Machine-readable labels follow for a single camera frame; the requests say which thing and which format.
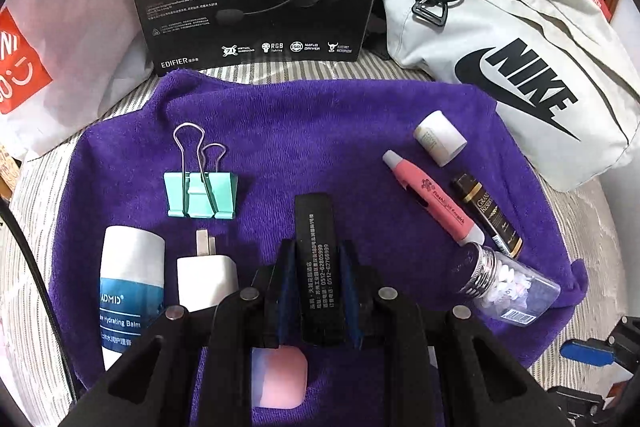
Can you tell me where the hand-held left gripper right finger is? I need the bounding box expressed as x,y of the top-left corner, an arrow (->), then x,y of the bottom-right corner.
336,241 -> 571,427

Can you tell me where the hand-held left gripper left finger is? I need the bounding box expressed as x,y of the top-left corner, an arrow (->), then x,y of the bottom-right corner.
65,239 -> 301,427

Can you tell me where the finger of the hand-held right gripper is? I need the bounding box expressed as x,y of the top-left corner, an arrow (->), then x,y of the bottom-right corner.
545,384 -> 608,418
560,339 -> 618,369

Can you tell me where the black rectangular box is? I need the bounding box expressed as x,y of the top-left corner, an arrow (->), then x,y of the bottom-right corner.
293,193 -> 348,345

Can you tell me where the white and blue balm tube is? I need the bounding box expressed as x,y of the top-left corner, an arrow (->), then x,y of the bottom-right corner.
99,227 -> 167,372

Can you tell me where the brown lighter with gold bands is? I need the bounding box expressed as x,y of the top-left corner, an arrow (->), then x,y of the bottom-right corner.
451,173 -> 525,258

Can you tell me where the white charger plug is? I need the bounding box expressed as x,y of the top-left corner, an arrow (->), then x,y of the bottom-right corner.
176,229 -> 236,313

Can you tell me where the pink translucent block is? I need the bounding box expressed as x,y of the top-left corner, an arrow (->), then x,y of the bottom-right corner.
252,344 -> 307,409

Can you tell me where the clear bottle with silver cap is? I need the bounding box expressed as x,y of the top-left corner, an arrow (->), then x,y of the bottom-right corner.
452,243 -> 562,322

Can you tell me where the green binder clip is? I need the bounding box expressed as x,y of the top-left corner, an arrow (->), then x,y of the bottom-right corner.
164,123 -> 240,220

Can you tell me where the pink marker pen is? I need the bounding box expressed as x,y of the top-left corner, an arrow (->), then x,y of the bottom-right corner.
382,150 -> 486,248

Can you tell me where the grey striped bedsheet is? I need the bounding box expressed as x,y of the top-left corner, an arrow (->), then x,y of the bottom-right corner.
7,52 -> 636,427

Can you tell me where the purple towel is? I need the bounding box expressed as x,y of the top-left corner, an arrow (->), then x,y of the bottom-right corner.
47,69 -> 588,427

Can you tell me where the white cylindrical jar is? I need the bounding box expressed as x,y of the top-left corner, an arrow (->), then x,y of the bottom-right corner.
414,110 -> 468,168

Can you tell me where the black plastic buckle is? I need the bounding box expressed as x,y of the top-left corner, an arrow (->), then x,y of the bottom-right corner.
411,0 -> 466,29

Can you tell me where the white bag with black logo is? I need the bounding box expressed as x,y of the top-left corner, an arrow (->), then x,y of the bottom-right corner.
381,0 -> 640,192

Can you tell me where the black cable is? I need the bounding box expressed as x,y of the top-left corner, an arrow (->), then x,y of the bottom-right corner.
0,202 -> 83,408

